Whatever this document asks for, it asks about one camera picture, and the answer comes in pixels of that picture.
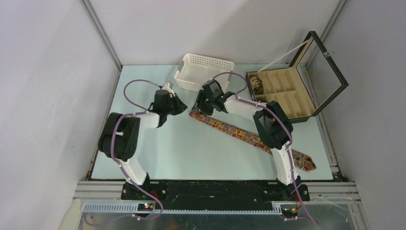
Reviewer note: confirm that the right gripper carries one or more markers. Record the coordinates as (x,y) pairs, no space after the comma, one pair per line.
(199,104)

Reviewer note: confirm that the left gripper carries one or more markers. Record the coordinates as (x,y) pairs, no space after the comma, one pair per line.
(181,107)

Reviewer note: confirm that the white perforated plastic basket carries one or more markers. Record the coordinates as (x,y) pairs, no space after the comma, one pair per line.
(195,70)

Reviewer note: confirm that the colourful patterned tie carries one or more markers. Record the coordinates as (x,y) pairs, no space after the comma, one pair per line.
(300,160)

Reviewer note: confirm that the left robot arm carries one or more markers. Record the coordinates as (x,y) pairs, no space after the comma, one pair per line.
(119,137)

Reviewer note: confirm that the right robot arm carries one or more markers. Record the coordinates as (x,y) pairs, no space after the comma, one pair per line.
(274,129)

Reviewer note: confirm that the rolled tie far compartment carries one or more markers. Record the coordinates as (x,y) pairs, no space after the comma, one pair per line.
(257,85)

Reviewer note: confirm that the black compartment tie box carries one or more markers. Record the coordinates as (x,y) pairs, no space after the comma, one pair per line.
(304,88)

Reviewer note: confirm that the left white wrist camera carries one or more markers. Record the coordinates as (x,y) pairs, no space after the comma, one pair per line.
(168,87)

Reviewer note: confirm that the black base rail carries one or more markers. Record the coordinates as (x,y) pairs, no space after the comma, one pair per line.
(201,195)

